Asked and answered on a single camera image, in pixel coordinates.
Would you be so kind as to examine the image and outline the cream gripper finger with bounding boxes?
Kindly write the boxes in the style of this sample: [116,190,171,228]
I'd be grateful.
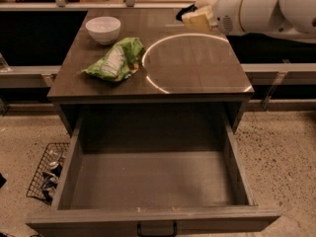
[195,0,218,12]
[182,11,212,32]

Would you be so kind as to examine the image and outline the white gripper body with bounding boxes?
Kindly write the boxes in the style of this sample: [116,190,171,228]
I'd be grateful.
[213,0,246,36]

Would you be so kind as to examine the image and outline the dark blue rxbar wrapper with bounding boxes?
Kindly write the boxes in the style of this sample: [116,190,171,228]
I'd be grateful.
[176,4,197,22]

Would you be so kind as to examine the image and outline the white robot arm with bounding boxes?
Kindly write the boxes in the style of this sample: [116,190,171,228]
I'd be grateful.
[176,0,316,43]

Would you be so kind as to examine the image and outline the grey wooden drawer cabinet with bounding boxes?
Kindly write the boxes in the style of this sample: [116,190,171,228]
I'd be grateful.
[48,8,254,131]

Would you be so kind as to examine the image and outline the open grey top drawer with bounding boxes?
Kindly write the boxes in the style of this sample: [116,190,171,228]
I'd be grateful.
[27,106,279,237]

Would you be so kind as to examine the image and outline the green chip bag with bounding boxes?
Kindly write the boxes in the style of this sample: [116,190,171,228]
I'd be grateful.
[83,38,145,82]

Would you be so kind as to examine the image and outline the white ceramic bowl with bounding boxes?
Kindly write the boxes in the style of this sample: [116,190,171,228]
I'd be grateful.
[86,16,120,44]

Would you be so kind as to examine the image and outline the cans in wire basket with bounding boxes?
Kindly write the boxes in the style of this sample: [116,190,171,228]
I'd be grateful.
[40,153,64,202]

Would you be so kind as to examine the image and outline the black drawer handle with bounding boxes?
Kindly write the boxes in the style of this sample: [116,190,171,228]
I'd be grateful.
[137,222,178,237]

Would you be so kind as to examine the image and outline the black wire basket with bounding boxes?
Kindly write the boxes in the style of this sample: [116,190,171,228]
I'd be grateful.
[26,142,69,204]

